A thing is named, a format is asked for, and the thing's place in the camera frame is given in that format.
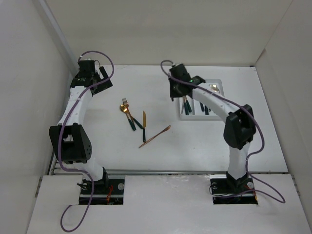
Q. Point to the gold spoon green handle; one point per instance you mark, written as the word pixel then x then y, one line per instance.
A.
pixel 185 105

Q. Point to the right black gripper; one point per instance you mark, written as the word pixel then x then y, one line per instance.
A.
pixel 173 93

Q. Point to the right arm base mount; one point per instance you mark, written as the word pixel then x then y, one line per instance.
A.
pixel 224 194

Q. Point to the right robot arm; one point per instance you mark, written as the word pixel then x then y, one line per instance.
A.
pixel 239 127

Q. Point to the rose gold knife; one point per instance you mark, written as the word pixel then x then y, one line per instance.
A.
pixel 164 130

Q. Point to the white divided cutlery tray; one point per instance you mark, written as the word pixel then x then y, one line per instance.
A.
pixel 198 110

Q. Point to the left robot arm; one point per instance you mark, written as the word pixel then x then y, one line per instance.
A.
pixel 97 172

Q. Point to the gold spoon cluster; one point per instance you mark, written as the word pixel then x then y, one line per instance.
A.
pixel 125 110
pixel 189 107

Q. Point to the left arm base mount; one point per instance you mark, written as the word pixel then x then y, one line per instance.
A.
pixel 109 192

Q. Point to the gold knife cluster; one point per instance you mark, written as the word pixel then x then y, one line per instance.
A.
pixel 207 112

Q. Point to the aluminium rail frame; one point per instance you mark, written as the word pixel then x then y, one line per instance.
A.
pixel 70 142

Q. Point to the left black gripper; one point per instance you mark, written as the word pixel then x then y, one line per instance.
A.
pixel 102 87

